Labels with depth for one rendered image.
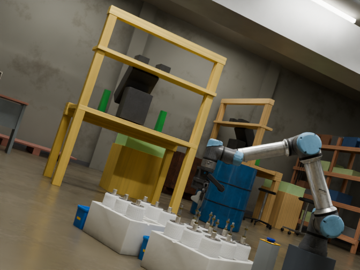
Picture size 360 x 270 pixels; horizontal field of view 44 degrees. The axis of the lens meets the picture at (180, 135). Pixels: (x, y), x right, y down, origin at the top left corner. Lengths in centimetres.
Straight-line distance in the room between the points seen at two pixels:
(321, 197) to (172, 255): 80
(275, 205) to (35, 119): 482
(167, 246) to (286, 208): 680
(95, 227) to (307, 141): 123
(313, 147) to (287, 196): 652
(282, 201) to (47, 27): 549
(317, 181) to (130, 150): 337
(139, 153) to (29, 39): 422
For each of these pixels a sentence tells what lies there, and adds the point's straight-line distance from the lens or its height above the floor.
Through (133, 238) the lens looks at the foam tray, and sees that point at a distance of 240.
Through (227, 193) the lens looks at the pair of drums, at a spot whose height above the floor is 41.
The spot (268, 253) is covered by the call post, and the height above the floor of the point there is 27.
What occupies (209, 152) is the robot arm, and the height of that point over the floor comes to 63.
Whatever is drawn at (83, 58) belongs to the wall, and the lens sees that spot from 905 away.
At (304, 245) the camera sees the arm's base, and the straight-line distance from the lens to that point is 252.
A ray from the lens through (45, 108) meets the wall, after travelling 889.
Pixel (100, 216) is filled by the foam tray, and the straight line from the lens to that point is 256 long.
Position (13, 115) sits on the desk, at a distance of 647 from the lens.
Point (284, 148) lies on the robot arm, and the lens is 246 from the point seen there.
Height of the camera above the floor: 50
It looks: 4 degrees up
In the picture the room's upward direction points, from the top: 18 degrees clockwise
